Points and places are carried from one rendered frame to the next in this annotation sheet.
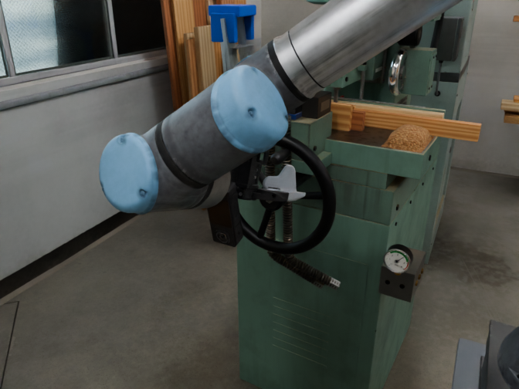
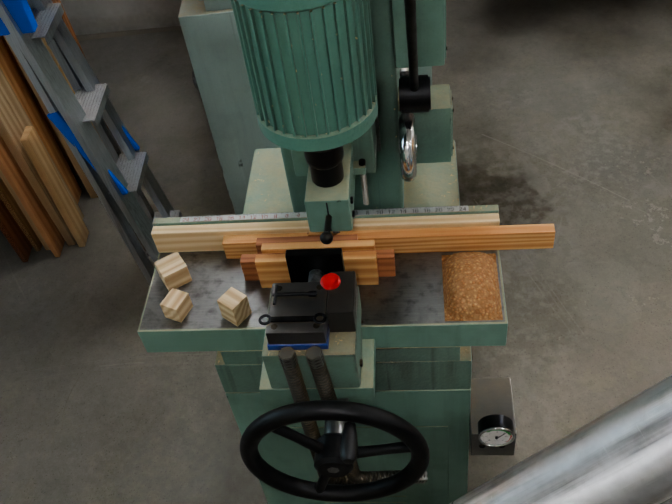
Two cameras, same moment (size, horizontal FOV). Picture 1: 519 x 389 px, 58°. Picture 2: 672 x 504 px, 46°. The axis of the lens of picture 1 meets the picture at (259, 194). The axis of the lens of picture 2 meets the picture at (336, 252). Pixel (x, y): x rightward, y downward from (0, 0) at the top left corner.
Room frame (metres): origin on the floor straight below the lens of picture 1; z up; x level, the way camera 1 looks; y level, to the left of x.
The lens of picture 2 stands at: (0.37, 0.13, 1.90)
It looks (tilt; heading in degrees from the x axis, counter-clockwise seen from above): 47 degrees down; 339
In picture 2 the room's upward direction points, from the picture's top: 9 degrees counter-clockwise
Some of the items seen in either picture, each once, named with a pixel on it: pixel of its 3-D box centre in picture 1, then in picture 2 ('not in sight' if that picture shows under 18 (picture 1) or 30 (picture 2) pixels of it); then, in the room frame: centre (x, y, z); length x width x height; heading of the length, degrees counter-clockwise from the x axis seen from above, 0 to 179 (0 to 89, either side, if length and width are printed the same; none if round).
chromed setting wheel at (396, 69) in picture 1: (398, 72); (408, 145); (1.29, -0.38, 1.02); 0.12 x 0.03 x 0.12; 150
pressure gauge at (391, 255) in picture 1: (398, 261); (495, 431); (0.92, -0.32, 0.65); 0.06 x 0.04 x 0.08; 60
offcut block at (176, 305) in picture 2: not in sight; (176, 305); (1.26, 0.09, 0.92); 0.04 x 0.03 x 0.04; 128
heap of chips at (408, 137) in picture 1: (409, 133); (471, 278); (1.05, -0.35, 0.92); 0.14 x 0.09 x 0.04; 150
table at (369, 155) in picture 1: (308, 140); (321, 311); (1.16, -0.13, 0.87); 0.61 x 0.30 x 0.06; 60
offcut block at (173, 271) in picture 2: not in sight; (173, 271); (1.33, 0.07, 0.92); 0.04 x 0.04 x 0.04; 4
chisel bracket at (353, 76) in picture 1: (340, 72); (332, 189); (1.25, -0.22, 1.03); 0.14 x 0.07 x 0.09; 150
